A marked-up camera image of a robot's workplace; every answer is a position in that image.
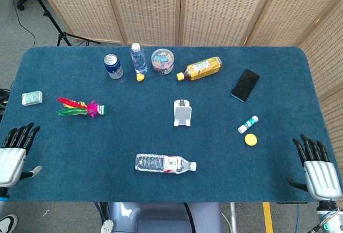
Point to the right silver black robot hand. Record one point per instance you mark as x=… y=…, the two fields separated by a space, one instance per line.
x=320 y=179

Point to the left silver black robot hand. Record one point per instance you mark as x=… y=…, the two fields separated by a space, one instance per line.
x=12 y=160

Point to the colourful feather shuttlecock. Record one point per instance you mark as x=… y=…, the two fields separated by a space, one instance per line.
x=98 y=109

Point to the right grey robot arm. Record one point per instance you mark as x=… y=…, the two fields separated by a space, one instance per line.
x=327 y=217

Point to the black tripod stand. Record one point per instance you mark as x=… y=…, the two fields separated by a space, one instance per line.
x=62 y=36

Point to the white phone stand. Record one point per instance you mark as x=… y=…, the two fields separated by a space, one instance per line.
x=182 y=113

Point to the small white floor scrap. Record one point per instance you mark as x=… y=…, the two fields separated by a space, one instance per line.
x=46 y=212

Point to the white black shoe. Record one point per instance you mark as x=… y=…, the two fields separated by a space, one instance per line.
x=8 y=223

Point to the small green white box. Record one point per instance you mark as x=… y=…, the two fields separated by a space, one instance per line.
x=32 y=98

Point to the yellow round cap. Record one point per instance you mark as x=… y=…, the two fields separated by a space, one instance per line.
x=250 y=140

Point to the white green glue stick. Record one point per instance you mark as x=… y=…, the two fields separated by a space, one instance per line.
x=247 y=124

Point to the metal table leg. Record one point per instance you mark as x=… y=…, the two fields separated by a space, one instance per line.
x=233 y=217

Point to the blue table mat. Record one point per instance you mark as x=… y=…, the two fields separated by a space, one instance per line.
x=107 y=142

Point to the black smartphone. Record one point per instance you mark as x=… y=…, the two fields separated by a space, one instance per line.
x=245 y=85

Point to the blue soda can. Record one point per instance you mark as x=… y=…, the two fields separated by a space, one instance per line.
x=113 y=68

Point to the large clear water bottle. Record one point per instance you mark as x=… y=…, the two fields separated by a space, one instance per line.
x=163 y=163

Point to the small yellow lemon-shaped object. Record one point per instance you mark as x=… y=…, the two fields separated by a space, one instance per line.
x=140 y=78

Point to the grey-blue robot torso base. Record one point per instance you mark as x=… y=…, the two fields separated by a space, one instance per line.
x=160 y=217

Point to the yellow label tea bottle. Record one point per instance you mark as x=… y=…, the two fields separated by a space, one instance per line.
x=202 y=69

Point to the small clear water bottle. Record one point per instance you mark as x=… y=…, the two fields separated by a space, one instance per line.
x=138 y=60

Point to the clear jar of colourful clips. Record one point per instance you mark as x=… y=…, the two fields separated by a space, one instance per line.
x=162 y=61

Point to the woven wooden folding screen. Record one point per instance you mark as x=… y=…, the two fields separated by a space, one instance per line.
x=150 y=8

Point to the white metal bracket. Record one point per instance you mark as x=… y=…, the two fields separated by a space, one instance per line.
x=107 y=226

